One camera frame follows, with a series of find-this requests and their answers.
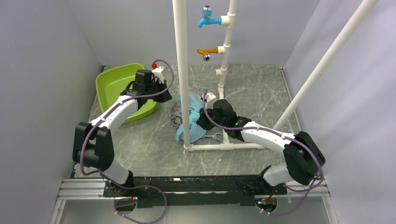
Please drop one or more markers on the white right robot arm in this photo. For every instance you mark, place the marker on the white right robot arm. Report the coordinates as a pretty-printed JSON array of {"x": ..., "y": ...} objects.
[{"x": 303, "y": 159}]

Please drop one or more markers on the light blue printed plastic bag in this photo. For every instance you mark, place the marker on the light blue printed plastic bag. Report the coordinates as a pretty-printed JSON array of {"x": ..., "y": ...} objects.
[{"x": 195, "y": 105}]

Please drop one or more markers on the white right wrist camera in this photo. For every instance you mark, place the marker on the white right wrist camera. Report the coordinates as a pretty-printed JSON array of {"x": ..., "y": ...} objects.
[{"x": 209, "y": 99}]

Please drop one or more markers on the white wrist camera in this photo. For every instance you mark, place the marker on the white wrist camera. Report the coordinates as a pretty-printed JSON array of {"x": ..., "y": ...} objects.
[
  {"x": 158, "y": 72},
  {"x": 209, "y": 99}
]

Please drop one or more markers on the silver combination wrench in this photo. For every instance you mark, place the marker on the silver combination wrench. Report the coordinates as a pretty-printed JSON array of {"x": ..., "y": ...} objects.
[{"x": 215, "y": 136}]

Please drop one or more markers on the white diagonal pole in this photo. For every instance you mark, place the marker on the white diagonal pole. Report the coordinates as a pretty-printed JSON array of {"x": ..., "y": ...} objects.
[{"x": 350, "y": 27}]

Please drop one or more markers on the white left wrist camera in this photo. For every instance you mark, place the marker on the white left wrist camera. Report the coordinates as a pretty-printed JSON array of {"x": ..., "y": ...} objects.
[{"x": 158, "y": 72}]

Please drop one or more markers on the white PVC pipe frame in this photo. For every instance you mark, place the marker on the white PVC pipe frame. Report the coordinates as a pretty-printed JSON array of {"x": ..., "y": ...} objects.
[{"x": 197, "y": 76}]

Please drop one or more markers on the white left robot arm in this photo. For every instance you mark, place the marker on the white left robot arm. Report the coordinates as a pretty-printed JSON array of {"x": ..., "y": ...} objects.
[{"x": 93, "y": 141}]

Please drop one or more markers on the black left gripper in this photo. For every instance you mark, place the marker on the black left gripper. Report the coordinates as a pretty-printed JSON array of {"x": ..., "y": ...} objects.
[{"x": 166, "y": 96}]

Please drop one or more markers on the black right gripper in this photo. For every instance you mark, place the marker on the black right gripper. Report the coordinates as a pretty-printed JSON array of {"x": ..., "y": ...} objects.
[{"x": 203, "y": 119}]

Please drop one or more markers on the orange plastic faucet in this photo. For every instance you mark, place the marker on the orange plastic faucet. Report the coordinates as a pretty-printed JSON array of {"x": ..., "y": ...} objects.
[{"x": 207, "y": 53}]

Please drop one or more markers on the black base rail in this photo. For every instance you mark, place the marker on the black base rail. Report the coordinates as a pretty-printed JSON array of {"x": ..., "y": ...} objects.
[{"x": 196, "y": 190}]

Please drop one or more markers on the blue plastic faucet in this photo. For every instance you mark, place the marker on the blue plastic faucet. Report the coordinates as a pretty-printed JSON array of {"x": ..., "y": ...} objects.
[{"x": 206, "y": 17}]

